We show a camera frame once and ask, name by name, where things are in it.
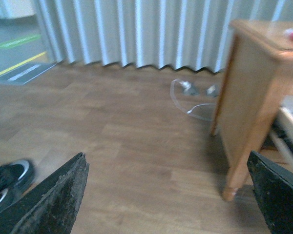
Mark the wooden drawer with knob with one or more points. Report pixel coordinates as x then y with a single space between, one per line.
282 130

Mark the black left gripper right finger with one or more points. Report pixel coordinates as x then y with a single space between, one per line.
273 190

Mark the dark floor mat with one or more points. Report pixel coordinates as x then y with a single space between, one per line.
25 73

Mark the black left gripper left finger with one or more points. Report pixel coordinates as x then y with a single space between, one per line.
53 205

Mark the wooden nightstand cabinet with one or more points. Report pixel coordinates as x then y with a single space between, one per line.
258 75

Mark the grey pleated curtain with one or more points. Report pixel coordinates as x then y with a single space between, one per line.
177 33

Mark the black and white shoe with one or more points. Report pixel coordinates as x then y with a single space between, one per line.
15 178

